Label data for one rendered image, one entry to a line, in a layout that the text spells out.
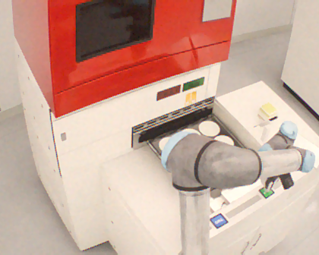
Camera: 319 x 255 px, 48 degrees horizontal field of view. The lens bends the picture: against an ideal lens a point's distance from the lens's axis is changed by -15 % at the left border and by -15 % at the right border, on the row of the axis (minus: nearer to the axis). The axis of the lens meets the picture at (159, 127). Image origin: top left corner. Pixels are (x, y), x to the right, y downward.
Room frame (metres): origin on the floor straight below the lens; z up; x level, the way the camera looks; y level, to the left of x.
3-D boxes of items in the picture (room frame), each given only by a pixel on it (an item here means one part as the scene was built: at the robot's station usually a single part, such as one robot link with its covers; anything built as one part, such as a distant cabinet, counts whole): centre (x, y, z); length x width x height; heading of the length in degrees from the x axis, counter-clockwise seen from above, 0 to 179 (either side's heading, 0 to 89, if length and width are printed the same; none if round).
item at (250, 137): (1.39, -0.57, 0.89); 0.62 x 0.35 x 0.14; 36
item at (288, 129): (0.99, -0.46, 1.28); 0.09 x 0.08 x 0.11; 136
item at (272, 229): (1.20, -0.33, 0.41); 0.97 x 0.64 x 0.82; 126
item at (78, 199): (1.58, 0.28, 0.41); 0.82 x 0.71 x 0.82; 126
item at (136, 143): (1.40, -0.07, 0.89); 0.44 x 0.02 x 0.10; 126
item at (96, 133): (1.31, 0.08, 1.02); 0.82 x 0.03 x 0.40; 126
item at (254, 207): (0.91, -0.36, 0.89); 0.55 x 0.09 x 0.14; 126
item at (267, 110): (1.43, -0.51, 1.00); 0.07 x 0.07 x 0.07; 38
